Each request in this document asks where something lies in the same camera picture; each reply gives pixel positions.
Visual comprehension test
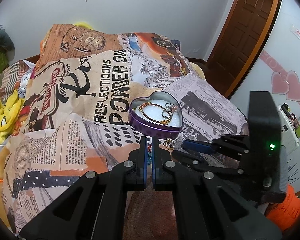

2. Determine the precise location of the purple heart-shaped tin box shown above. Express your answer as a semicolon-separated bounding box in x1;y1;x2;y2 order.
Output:
129;91;183;139

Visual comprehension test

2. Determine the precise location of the red braided cord bracelet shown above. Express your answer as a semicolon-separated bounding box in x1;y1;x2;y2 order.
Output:
132;101;172;126

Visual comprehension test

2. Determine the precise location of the hand in orange sleeve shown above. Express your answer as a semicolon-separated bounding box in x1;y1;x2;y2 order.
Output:
264;184;300;231

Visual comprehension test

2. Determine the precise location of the white wardrobe sliding door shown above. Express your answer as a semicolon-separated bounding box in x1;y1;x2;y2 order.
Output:
230;0;300;194

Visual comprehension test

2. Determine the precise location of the brown wooden door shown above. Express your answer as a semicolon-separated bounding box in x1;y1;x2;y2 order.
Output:
206;0;279;98

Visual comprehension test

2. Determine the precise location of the dark blue bag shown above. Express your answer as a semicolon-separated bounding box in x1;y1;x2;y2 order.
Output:
171;39;181;51

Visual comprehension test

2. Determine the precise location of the newspaper print bed quilt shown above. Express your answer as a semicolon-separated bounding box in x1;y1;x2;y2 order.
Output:
0;24;248;233

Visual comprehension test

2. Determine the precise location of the yellow garment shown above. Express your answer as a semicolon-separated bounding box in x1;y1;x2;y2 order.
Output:
0;89;24;145

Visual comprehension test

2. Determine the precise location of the striped cloth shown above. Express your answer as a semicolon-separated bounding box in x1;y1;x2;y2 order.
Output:
0;60;35;103

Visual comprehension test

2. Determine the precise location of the yellow hoop behind bed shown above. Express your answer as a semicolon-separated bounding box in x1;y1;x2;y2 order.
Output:
74;22;93;30

